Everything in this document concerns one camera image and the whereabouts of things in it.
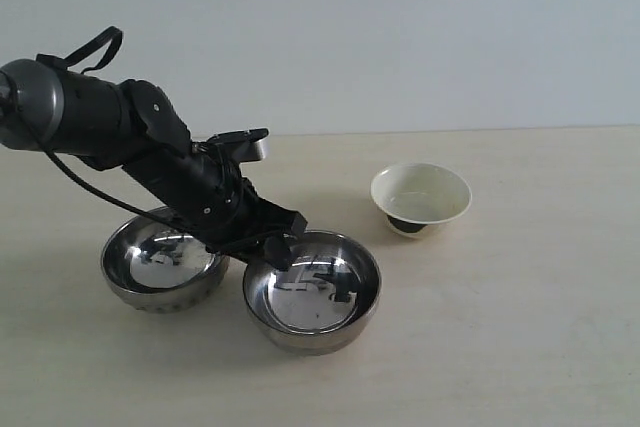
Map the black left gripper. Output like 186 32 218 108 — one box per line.
122 149 308 271

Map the smooth steel bowl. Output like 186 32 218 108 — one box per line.
242 230 383 356

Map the ribbed steel bowl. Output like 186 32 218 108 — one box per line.
100 216 230 314

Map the white ceramic bowl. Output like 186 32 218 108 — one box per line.
369 162 473 239

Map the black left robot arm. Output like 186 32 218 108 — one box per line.
1 59 307 271

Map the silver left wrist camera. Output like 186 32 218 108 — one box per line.
205 128 269 163

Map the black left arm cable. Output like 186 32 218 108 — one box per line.
0 25 281 253

